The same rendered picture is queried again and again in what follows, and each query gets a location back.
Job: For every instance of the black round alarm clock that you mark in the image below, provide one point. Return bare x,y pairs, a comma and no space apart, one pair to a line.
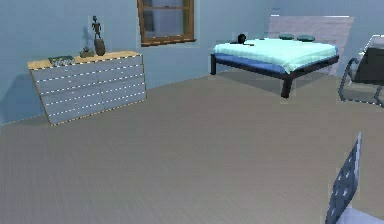
242,38

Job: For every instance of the brown framed window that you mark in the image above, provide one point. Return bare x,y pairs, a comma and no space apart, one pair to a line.
166,20

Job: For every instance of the bed with pale green cover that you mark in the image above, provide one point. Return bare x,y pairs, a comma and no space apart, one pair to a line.
276,53

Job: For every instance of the grey chest of drawers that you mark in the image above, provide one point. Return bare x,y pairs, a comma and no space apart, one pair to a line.
90,86

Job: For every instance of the dark figure statue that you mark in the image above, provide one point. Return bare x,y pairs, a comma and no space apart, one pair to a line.
98,43

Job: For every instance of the dark green pillow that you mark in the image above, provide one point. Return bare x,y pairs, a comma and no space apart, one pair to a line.
306,38
286,36

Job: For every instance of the dark green book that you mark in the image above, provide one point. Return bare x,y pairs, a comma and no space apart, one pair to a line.
61,60

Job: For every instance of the dark armchair with metal frame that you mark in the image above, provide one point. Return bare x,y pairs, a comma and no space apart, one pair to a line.
366,70

